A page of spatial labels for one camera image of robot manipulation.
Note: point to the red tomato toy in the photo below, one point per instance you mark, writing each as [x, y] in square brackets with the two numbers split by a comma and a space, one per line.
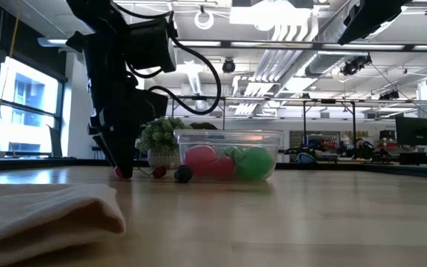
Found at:
[200, 159]

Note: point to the potted green artificial plant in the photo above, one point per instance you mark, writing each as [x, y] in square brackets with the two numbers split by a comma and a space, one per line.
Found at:
[158, 137]

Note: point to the blackberry toy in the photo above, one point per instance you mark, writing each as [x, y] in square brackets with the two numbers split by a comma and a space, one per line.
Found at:
[183, 174]

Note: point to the clear plastic tupperware container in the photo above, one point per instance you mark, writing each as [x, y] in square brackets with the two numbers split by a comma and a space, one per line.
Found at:
[273, 141]

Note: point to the black metal gantry frame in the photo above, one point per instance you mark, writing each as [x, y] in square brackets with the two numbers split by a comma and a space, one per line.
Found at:
[353, 118]

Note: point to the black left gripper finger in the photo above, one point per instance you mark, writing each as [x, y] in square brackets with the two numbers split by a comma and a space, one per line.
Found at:
[130, 148]
[109, 142]

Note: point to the large window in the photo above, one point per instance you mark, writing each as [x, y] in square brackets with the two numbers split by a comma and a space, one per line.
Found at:
[28, 92]

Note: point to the black ceiling camera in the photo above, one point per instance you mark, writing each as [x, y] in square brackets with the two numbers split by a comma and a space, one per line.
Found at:
[228, 66]
[389, 95]
[356, 65]

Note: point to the green bell pepper toy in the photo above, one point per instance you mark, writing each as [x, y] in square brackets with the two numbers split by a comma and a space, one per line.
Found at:
[255, 163]

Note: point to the black computer monitor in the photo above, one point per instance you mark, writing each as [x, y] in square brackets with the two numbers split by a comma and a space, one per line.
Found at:
[415, 131]

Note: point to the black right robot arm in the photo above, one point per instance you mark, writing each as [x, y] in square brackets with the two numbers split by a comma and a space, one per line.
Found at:
[369, 18]

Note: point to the person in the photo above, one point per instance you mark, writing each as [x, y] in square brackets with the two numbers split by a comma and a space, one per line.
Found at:
[203, 126]

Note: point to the strawberry toy with pale leaves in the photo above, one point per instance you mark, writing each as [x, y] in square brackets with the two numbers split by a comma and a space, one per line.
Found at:
[117, 172]

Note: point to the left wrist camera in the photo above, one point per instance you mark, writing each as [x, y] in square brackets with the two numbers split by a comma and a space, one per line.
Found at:
[148, 44]

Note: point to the dark red cherry toy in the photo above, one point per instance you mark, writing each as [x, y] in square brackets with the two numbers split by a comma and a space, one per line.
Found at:
[159, 171]

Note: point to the silver ventilation duct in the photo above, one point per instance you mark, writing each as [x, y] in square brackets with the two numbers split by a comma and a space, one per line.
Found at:
[321, 55]

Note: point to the beige folded cloth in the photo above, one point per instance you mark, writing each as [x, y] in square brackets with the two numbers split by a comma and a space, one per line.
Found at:
[32, 215]

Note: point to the ceiling light strip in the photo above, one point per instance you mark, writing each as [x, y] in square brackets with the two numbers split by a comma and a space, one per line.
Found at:
[273, 44]

